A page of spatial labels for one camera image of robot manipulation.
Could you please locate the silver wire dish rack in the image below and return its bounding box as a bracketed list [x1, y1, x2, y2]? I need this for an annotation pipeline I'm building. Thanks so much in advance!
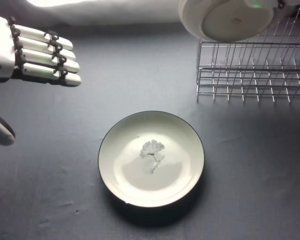
[196, 3, 300, 104]

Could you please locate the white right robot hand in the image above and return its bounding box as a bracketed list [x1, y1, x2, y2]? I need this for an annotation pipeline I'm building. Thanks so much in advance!
[244, 0, 300, 16]

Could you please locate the white backdrop sheet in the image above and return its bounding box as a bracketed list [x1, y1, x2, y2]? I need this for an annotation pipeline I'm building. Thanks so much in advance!
[0, 0, 185, 26]

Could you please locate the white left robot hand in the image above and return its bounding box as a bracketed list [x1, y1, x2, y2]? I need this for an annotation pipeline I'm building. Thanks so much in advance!
[0, 12, 82, 147]

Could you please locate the white plate with black rim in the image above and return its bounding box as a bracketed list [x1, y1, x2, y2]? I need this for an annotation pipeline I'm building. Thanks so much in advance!
[177, 0, 276, 43]
[97, 110, 206, 209]

